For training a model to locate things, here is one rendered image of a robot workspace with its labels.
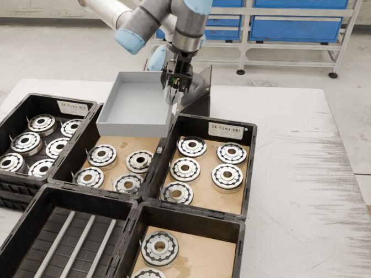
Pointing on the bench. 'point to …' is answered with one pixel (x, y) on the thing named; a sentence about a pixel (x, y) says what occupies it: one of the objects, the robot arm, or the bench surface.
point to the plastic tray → (136, 106)
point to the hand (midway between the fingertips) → (171, 99)
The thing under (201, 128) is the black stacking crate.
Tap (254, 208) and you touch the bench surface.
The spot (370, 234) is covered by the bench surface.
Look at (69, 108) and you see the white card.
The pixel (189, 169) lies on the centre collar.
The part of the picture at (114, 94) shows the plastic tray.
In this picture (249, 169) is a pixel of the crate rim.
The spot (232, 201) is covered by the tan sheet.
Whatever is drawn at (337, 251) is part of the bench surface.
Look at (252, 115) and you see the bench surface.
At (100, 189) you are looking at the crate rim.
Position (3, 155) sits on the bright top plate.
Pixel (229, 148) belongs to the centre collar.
